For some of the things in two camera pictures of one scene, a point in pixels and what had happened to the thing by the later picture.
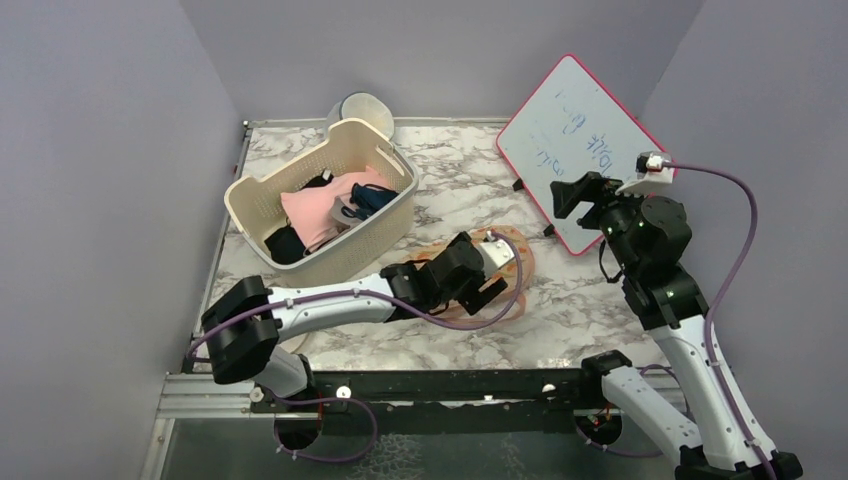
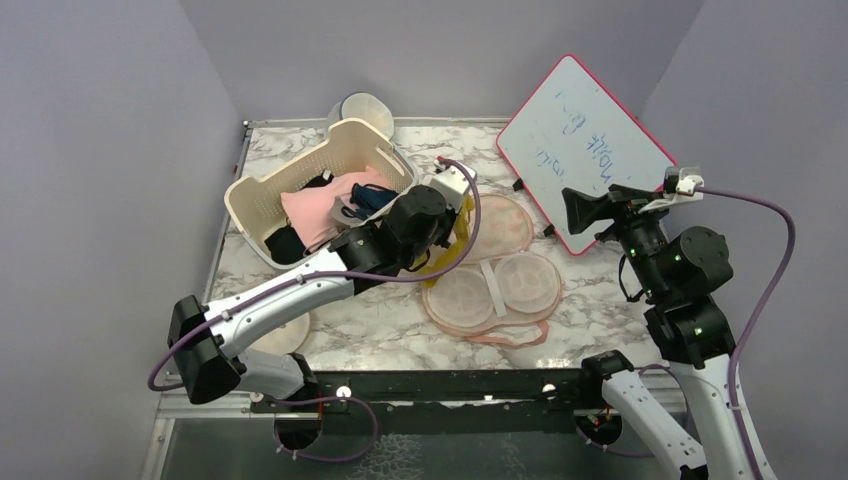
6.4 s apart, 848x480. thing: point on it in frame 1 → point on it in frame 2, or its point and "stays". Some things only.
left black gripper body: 474,293 → 444,230
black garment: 285,246 stays
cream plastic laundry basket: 253,206 stays
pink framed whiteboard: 574,124 stays
